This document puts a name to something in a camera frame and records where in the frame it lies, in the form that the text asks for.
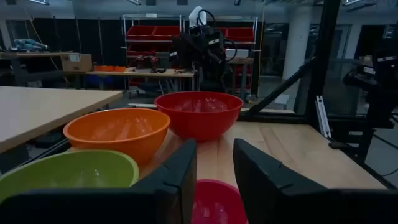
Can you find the black aluminium table frame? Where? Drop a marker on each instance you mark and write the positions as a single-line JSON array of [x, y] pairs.
[[320, 62]]

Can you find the nested rainbow coloured bowls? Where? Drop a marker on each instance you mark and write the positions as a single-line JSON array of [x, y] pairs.
[[199, 127]]

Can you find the white plastic container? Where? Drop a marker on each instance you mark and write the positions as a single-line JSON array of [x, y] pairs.
[[237, 53]]

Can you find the black robot equipment stand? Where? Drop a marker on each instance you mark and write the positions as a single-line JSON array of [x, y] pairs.
[[379, 81]]

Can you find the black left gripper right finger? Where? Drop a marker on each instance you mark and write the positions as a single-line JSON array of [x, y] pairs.
[[267, 193]]

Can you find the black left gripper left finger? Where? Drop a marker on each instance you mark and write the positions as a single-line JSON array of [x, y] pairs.
[[168, 193]]

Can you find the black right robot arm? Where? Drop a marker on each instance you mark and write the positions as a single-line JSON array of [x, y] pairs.
[[211, 77]]

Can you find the green plastic bowl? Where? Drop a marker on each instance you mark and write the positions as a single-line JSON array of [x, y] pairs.
[[62, 171]]

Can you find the red storage bin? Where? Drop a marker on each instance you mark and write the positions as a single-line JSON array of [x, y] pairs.
[[166, 32], [140, 32], [241, 35], [140, 49]]

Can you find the long workbench with machine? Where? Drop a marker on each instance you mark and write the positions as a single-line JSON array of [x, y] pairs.
[[28, 56]]

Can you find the beige wooden desk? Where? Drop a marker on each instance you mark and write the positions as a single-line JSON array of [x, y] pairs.
[[46, 112]]

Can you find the small orange bin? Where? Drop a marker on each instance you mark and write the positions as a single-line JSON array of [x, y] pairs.
[[120, 68], [104, 68]]

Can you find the pink plastic bowl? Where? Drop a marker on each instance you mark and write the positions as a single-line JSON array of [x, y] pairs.
[[217, 202]]

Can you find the orange plastic bowl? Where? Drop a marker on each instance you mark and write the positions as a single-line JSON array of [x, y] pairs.
[[118, 132]]

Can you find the white round pillar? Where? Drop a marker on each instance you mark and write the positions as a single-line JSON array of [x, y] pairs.
[[297, 43]]

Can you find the cardboard box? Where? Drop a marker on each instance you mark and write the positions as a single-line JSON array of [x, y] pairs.
[[76, 62]]

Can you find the silver aluminium bracket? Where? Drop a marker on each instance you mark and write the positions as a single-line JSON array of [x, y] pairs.
[[323, 118]]

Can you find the ceiling lamp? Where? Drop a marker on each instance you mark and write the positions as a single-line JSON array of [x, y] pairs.
[[353, 2], [134, 2], [39, 2]]

